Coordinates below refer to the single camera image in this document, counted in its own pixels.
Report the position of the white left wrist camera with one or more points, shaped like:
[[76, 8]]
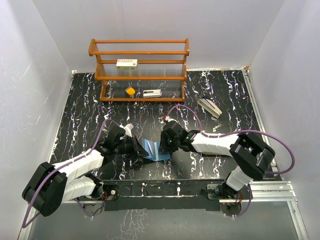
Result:
[[128, 129]]

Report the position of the blue leather card holder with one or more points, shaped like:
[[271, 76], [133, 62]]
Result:
[[152, 148]]

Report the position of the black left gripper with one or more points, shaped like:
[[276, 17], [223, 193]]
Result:
[[137, 149]]

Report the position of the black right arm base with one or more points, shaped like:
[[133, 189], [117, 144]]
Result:
[[223, 191]]

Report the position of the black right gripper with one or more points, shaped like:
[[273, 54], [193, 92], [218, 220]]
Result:
[[164, 147]]

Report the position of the white red paper box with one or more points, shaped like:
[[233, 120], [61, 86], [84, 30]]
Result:
[[126, 64]]

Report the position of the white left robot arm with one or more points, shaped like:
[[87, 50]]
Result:
[[53, 184]]

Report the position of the white grey stapler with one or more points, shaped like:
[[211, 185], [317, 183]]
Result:
[[154, 93]]

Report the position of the yellow square block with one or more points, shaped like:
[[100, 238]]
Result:
[[130, 91]]

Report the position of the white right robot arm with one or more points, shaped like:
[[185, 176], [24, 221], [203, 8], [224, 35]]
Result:
[[251, 154]]

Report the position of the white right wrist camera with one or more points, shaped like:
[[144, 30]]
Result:
[[168, 119]]

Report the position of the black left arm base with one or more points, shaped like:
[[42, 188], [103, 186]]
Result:
[[101, 194]]

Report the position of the beige oval tray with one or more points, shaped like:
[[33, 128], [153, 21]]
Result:
[[222, 152]]

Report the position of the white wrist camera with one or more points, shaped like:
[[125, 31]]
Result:
[[168, 119], [128, 129]]

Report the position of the brown wooden shelf rack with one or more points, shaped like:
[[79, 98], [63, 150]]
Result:
[[162, 65]]

